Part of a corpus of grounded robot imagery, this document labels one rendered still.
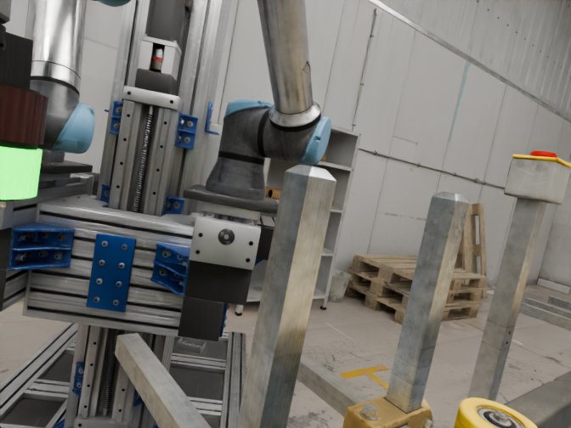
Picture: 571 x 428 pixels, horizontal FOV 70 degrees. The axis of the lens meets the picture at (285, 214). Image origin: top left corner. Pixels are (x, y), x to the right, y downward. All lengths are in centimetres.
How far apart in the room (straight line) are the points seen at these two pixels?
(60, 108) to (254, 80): 281
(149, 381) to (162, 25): 85
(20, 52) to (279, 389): 36
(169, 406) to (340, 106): 361
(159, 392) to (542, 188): 64
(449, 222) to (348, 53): 355
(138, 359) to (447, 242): 43
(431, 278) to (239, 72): 291
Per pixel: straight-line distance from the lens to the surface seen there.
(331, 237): 359
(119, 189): 111
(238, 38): 336
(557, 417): 121
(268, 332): 39
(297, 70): 83
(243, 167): 96
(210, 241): 84
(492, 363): 83
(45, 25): 71
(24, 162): 21
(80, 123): 65
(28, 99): 21
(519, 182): 78
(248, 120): 96
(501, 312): 81
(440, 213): 56
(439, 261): 56
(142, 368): 57
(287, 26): 79
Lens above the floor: 112
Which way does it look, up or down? 6 degrees down
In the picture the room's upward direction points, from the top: 11 degrees clockwise
